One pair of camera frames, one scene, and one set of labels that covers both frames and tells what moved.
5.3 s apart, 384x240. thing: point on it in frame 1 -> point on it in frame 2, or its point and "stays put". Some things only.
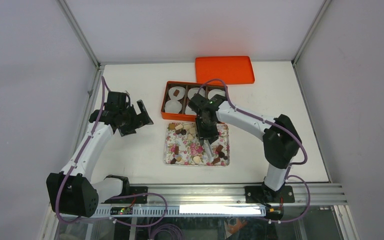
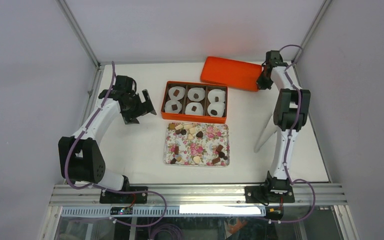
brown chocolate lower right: [219, 148] stays put
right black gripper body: [206, 130] -> [264, 81]
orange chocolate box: [175, 97] stays put
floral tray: [182, 146] stays put
